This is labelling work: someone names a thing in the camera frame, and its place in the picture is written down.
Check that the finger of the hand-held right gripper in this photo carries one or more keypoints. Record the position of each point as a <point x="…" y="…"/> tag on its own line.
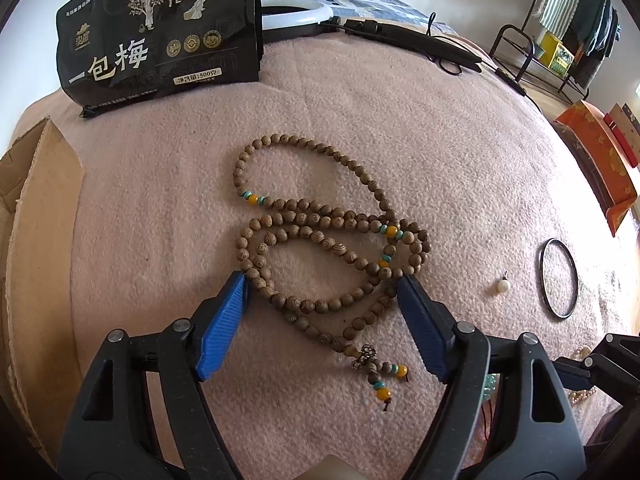
<point x="570" y="376"/>

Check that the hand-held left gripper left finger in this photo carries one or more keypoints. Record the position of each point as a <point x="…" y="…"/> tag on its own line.
<point x="222" y="330"/>

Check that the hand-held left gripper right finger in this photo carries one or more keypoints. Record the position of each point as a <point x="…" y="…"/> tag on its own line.
<point x="425" y="330"/>

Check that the pearl earring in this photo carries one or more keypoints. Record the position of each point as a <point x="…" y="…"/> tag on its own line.
<point x="501" y="287"/>

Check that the black bangle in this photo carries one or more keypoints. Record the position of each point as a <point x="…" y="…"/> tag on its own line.
<point x="555" y="241"/>

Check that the cardboard box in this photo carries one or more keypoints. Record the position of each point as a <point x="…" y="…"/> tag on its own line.
<point x="35" y="260"/>

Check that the pink blanket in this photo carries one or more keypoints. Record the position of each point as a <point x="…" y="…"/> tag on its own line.
<point x="150" y="185"/>

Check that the orange patterned box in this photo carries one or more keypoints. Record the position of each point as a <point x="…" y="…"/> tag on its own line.
<point x="595" y="160"/>

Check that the red box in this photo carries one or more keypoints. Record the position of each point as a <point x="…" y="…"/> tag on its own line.
<point x="622" y="142"/>

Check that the green box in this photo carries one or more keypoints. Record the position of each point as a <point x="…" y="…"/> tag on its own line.
<point x="560" y="60"/>

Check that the black snack bag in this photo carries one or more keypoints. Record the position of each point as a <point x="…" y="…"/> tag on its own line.
<point x="150" y="35"/>

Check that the black metal garment rack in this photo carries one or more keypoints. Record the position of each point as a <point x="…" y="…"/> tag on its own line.
<point x="520" y="35"/>

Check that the blue plaid bedsheet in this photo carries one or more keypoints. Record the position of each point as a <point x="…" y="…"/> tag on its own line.
<point x="360" y="0"/>

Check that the dark hanging clothes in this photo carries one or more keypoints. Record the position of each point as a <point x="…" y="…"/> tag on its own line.
<point x="592" y="25"/>

